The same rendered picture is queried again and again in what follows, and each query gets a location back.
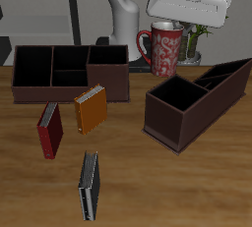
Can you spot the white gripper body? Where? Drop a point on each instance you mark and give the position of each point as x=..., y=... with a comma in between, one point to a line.
x=187, y=8

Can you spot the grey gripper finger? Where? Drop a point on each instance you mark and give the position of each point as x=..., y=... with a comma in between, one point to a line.
x=186, y=28
x=168, y=25

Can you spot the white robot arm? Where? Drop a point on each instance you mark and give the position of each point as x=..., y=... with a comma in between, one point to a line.
x=126, y=14

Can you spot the red patterned mug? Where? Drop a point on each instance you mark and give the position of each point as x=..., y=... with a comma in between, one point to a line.
x=165, y=54

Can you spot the dark brown desk caddy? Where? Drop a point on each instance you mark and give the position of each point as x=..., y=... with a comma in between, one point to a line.
x=177, y=123
x=106, y=80

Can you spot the green pot plant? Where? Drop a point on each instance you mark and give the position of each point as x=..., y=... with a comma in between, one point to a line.
x=193, y=45

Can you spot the orange book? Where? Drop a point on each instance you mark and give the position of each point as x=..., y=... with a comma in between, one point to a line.
x=92, y=111

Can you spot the grey shelf unit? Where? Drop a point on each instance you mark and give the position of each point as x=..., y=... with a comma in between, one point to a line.
x=32, y=11

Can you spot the red book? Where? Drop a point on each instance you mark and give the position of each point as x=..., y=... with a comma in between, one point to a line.
x=50, y=132

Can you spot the black book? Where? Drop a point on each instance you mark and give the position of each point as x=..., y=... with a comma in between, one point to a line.
x=89, y=188

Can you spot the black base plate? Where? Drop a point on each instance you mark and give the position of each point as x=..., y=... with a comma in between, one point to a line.
x=139, y=66

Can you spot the black upright post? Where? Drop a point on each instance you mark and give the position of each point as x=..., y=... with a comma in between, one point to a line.
x=74, y=11

